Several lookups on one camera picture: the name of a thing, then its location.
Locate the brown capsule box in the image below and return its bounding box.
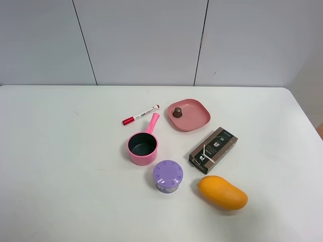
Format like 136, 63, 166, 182
188, 127, 238, 174

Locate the brown coffee capsule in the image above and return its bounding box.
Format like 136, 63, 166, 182
173, 107, 183, 118

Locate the pink square plate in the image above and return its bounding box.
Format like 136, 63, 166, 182
167, 98, 211, 132

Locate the red whiteboard marker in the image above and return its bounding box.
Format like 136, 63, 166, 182
122, 104, 160, 126

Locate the pink toy saucepan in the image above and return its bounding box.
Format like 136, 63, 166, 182
127, 113, 159, 166

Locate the purple lidded jar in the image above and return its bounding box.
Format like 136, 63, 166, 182
153, 160, 183, 194

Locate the yellow mango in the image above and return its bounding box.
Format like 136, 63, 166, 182
197, 175, 248, 211

